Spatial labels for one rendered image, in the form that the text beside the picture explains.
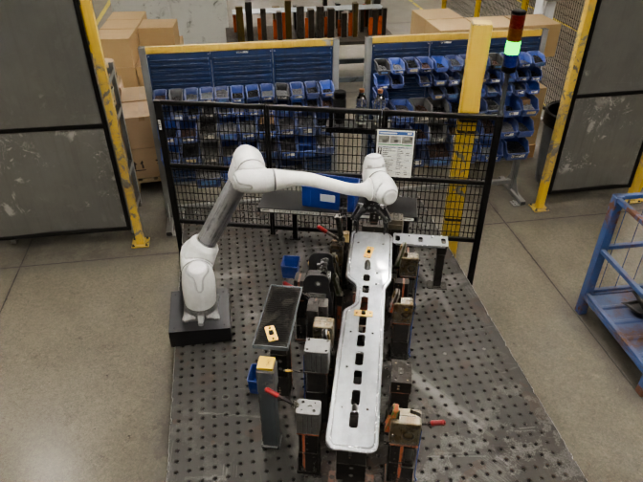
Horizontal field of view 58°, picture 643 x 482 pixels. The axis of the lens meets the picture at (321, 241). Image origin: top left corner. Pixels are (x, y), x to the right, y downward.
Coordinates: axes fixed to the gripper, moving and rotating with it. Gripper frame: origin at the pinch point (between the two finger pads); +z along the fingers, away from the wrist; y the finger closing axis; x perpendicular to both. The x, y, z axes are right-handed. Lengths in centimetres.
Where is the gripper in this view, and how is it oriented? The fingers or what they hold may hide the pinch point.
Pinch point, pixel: (370, 230)
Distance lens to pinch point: 290.9
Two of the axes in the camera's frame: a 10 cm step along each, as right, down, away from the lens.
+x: 1.2, -5.7, 8.2
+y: 9.9, 0.7, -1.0
